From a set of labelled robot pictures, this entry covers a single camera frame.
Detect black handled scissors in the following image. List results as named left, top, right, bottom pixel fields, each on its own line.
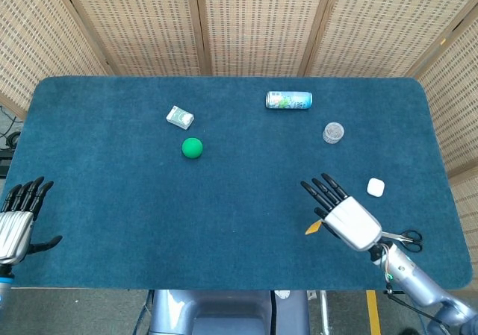
left=380, top=229, right=423, bottom=253

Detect white green small carton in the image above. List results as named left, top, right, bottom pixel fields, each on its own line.
left=166, top=105, right=195, bottom=131

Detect clear plastic round jar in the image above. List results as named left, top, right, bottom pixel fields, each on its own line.
left=322, top=122, right=346, bottom=145

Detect woven folding screen panel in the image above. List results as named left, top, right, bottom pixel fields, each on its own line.
left=409, top=2, right=478, bottom=246
left=304, top=0, right=478, bottom=78
left=58, top=0, right=208, bottom=77
left=193, top=0, right=332, bottom=77
left=0, top=0, right=113, bottom=118

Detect light blue beverage can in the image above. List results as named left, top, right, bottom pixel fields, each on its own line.
left=265, top=90, right=314, bottom=110

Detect green ball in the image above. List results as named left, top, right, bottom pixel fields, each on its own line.
left=181, top=137, right=205, bottom=160

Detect yellow rectangular card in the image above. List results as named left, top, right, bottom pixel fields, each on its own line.
left=305, top=219, right=324, bottom=236

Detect white earbud case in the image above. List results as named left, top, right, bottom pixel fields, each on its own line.
left=366, top=178, right=385, bottom=197

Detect blue felt table mat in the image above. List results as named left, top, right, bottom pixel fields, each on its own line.
left=5, top=75, right=474, bottom=292

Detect black floor device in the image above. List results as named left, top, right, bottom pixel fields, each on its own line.
left=0, top=148, right=16, bottom=178

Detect black floor cables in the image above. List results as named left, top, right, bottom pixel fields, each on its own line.
left=0, top=105, right=24, bottom=151

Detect grey blue robot torso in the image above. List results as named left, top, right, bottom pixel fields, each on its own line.
left=148, top=289, right=311, bottom=335

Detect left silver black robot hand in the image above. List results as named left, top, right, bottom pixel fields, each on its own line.
left=0, top=176, right=63, bottom=265

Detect metal table leg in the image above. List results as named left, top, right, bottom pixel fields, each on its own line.
left=319, top=290, right=330, bottom=335

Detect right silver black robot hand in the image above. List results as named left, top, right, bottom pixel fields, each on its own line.
left=300, top=173, right=384, bottom=253

